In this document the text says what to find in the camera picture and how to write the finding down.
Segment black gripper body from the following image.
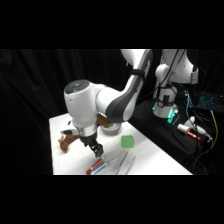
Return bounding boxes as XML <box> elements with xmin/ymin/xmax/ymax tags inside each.
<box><xmin>79</xmin><ymin>133</ymin><xmax>102</xmax><ymax>153</ymax></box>

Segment red pen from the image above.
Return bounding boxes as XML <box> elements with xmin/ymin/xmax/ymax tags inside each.
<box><xmin>85</xmin><ymin>157</ymin><xmax>105</xmax><ymax>175</ymax></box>

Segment grey metal bowl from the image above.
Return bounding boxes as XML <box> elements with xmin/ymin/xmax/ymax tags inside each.
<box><xmin>101</xmin><ymin>121</ymin><xmax>123</xmax><ymax>136</ymax></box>

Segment brown plush toy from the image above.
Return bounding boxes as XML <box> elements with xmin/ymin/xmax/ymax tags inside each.
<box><xmin>57</xmin><ymin>133</ymin><xmax>82</xmax><ymax>153</ymax></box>

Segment green square sponge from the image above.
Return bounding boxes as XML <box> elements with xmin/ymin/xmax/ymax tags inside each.
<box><xmin>120</xmin><ymin>134</ymin><xmax>135</xmax><ymax>149</ymax></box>

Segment metal tweezers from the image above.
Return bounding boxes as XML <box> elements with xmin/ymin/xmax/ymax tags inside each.
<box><xmin>115</xmin><ymin>151</ymin><xmax>137</xmax><ymax>176</ymax></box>

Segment black robot stand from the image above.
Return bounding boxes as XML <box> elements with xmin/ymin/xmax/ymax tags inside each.
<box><xmin>128</xmin><ymin>98</ymin><xmax>214</xmax><ymax>168</ymax></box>

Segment black curtain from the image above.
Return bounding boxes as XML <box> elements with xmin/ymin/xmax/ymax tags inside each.
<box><xmin>0</xmin><ymin>49</ymin><xmax>224</xmax><ymax>176</ymax></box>

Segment green lit controller box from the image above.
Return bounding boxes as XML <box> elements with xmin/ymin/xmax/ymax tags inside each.
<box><xmin>167</xmin><ymin>108</ymin><xmax>180</xmax><ymax>126</ymax></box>

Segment blue backlit keyboard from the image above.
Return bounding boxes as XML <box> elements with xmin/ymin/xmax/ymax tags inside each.
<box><xmin>198</xmin><ymin>93</ymin><xmax>222</xmax><ymax>110</ymax></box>

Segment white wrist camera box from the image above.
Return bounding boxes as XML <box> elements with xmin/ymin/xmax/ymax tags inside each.
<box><xmin>60</xmin><ymin>127</ymin><xmax>81</xmax><ymax>136</ymax></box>

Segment brown wrist mount plate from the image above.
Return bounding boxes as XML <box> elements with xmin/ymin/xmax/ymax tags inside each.
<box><xmin>96</xmin><ymin>112</ymin><xmax>115</xmax><ymax>130</ymax></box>

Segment yellow cable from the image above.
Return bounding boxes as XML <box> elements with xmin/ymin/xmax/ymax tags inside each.
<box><xmin>209</xmin><ymin>109</ymin><xmax>219</xmax><ymax>143</ymax></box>

